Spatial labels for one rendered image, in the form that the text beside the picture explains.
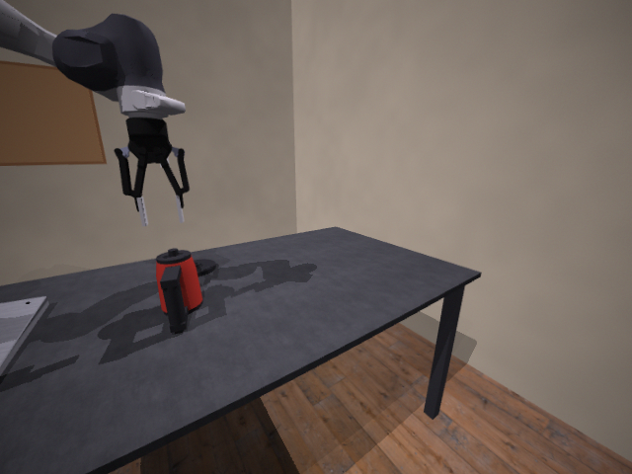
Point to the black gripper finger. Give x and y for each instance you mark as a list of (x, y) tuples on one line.
[(180, 153), (123, 154)]

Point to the black round disk with center stud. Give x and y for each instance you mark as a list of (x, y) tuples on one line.
[(204, 266)]

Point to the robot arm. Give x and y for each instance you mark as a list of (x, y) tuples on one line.
[(118, 59)]

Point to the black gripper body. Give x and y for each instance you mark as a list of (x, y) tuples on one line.
[(148, 133)]

